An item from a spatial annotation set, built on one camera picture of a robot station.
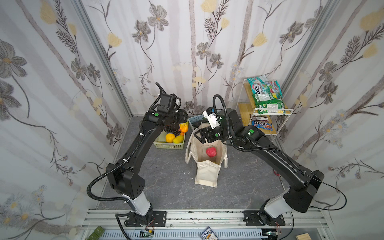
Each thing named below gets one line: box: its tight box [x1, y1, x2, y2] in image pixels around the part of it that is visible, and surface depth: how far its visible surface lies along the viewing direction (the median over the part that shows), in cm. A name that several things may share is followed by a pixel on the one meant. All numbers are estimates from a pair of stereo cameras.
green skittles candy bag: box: [247, 76, 286, 114], surface depth 81 cm
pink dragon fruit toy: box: [206, 147, 218, 158], surface depth 95 cm
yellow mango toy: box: [173, 135, 184, 144], surface depth 98 cm
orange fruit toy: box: [165, 133, 176, 143], surface depth 101 cm
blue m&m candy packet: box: [251, 120, 273, 131], surface depth 95 cm
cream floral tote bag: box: [185, 124, 228, 188], surface depth 78 cm
